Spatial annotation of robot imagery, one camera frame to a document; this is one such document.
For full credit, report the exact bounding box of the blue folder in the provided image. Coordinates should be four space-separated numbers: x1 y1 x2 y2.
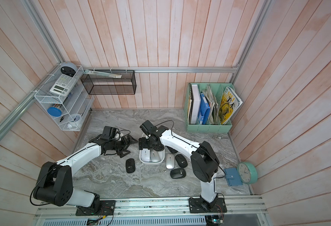
198 92 210 125

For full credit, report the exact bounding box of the aluminium rail frame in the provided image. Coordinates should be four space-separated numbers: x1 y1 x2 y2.
31 195 273 226

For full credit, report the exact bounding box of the white cup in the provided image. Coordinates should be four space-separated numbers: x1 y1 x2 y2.
67 114 82 130

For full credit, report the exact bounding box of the white mouse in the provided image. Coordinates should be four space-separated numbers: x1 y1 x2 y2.
141 149 151 163

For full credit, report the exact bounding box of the black mouse front right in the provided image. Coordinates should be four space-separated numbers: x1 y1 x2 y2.
170 168 186 179

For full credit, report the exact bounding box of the green file organizer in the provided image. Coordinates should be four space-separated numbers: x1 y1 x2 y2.
184 82 235 134

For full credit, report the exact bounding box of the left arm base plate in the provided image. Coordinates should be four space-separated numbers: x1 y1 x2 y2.
76 196 116 216

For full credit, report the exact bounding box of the newspaper bundle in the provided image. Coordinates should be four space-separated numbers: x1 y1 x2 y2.
203 84 220 125

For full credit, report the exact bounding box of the white storage box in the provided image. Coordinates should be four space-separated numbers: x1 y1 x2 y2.
139 145 165 165

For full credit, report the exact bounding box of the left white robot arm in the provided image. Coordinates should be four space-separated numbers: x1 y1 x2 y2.
30 126 138 212

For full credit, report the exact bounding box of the white calculator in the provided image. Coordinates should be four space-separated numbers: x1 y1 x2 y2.
50 74 76 96

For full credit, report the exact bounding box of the silver mouse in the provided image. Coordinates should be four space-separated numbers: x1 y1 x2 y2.
150 150 161 163
165 153 175 170

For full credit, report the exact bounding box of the white wire shelf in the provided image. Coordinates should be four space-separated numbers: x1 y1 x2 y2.
34 65 94 131

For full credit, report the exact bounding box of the blue lid jar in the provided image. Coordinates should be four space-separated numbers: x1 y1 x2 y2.
47 104 62 117

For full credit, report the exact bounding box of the green alarm clock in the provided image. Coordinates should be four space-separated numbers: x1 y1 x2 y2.
237 162 258 184

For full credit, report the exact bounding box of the white book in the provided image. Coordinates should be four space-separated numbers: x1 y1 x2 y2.
190 84 201 124

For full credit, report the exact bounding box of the black mouse front left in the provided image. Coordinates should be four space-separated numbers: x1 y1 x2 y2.
125 158 136 174

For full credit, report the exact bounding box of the round grey speaker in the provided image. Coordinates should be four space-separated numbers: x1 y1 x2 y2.
60 62 78 77

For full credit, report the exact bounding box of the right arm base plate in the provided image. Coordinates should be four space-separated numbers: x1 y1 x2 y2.
188 193 227 213

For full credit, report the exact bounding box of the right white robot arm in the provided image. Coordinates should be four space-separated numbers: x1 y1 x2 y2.
139 120 220 207

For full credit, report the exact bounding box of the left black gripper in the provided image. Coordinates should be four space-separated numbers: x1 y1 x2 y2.
109 134 139 157

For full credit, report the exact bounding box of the blue wallet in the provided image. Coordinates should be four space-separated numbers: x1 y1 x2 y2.
224 168 243 186

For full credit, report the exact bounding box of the black wire basket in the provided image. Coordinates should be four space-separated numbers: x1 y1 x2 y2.
81 69 137 95

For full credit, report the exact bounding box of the yellow magazine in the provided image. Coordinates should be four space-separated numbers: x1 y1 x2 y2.
218 87 243 125

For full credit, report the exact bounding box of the black mouse right of box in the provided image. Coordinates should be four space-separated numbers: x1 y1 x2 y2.
167 146 178 154

